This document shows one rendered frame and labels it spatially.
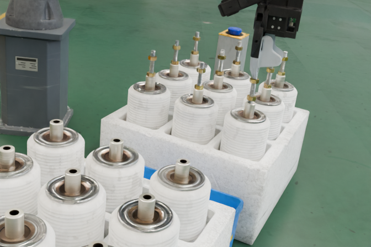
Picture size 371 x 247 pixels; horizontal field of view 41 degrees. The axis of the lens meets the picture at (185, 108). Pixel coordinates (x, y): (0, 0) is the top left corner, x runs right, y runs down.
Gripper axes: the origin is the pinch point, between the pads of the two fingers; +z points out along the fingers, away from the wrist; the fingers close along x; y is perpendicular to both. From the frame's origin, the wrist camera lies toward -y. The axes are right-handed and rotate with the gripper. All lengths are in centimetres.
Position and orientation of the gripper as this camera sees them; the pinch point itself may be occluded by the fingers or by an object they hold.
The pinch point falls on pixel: (252, 70)
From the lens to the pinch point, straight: 100.5
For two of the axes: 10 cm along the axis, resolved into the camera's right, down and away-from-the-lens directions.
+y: 9.5, 2.0, -2.1
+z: -1.1, 9.2, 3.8
